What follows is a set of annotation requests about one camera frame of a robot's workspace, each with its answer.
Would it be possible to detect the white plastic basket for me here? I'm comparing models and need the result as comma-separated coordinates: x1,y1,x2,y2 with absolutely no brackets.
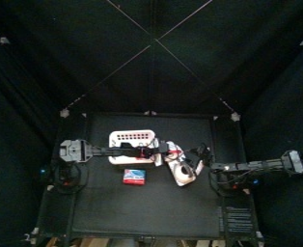
108,128,160,166

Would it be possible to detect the thin diagonal brace wire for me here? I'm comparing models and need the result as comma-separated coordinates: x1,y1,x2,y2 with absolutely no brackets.
105,0,236,114
64,0,213,110

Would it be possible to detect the red and blue small box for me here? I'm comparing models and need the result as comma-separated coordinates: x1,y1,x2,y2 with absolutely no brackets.
123,168,147,186

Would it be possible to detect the white text label sticker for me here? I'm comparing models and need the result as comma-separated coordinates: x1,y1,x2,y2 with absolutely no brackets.
226,206,254,233

